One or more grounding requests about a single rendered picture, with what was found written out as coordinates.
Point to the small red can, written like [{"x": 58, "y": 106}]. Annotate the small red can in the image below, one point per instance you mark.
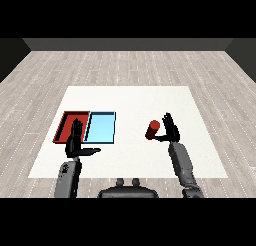
[{"x": 152, "y": 129}]

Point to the light blue shallow open box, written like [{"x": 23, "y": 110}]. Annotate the light blue shallow open box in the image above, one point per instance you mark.
[{"x": 100, "y": 127}]

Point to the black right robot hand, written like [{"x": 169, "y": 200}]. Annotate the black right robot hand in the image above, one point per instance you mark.
[{"x": 170, "y": 128}]

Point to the red shallow open box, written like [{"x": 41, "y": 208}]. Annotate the red shallow open box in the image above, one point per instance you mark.
[{"x": 66, "y": 126}]

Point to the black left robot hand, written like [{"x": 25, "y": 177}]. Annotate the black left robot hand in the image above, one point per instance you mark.
[{"x": 74, "y": 143}]

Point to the dark grey robot body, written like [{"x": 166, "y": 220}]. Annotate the dark grey robot body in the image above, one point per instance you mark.
[{"x": 127, "y": 191}]

